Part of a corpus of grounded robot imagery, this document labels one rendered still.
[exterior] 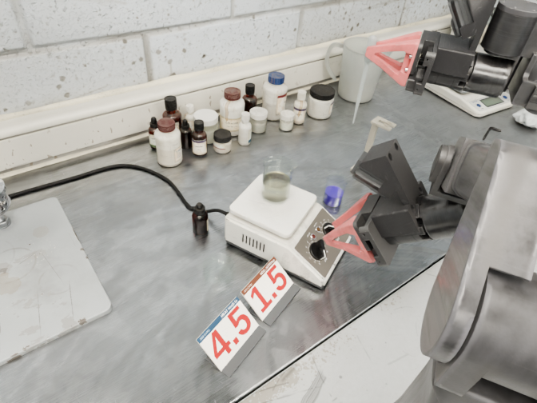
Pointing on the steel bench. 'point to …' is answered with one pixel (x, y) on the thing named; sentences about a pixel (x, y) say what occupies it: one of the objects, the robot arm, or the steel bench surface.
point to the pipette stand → (376, 130)
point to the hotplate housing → (276, 245)
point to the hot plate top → (285, 225)
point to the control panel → (318, 240)
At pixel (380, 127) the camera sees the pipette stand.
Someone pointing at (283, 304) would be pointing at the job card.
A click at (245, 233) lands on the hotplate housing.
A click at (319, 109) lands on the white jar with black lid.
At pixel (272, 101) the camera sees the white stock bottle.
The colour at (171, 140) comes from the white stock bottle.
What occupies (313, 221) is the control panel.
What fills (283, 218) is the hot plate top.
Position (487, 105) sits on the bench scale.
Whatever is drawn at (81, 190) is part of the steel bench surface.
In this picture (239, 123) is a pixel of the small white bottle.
